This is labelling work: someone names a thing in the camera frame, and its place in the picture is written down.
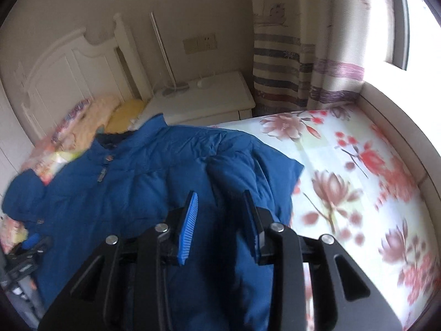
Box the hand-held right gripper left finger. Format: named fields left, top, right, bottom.
left=37, top=191, right=200, bottom=331

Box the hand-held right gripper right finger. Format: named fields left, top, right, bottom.
left=241, top=189, right=404, bottom=331

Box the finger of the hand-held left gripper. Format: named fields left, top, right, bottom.
left=20, top=233, right=53, bottom=260

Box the blue padded jacket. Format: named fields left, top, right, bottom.
left=2, top=114, right=305, bottom=331

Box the floral bed sheet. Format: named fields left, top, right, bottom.
left=207, top=105, right=431, bottom=331

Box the floral folded quilt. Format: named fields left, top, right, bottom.
left=24, top=98, right=95, bottom=185

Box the white nightstand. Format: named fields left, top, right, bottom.
left=143, top=71, right=256, bottom=126

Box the yellow pillow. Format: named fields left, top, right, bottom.
left=105, top=99, right=145, bottom=134

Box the peach fleece blanket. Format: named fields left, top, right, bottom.
left=71, top=93, right=122, bottom=152

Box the striped patterned curtain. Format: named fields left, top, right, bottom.
left=248, top=0, right=400, bottom=113

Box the white wooden headboard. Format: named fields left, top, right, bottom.
left=0, top=13, right=152, bottom=138

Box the white desk lamp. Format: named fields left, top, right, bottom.
left=149, top=12, right=190, bottom=97

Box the beige wall outlet panel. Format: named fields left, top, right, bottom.
left=182, top=34, right=217, bottom=55

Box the dark window frame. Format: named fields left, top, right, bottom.
left=384, top=0, right=441, bottom=71

